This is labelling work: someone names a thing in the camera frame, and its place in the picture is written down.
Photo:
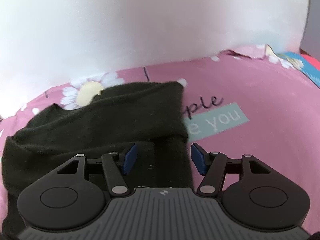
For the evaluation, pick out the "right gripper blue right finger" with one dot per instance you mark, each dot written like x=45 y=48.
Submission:
x=200 y=158

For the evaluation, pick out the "grey cabinet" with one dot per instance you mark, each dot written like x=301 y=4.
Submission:
x=310 y=41

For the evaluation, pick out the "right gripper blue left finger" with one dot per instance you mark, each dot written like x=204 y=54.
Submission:
x=128 y=158

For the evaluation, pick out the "pink floral bed sheet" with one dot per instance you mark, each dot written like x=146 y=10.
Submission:
x=236 y=103

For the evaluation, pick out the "blue floral pillow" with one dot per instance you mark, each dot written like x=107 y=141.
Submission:
x=295 y=61

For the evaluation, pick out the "black knit sweater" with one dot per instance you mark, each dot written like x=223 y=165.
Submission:
x=148 y=114

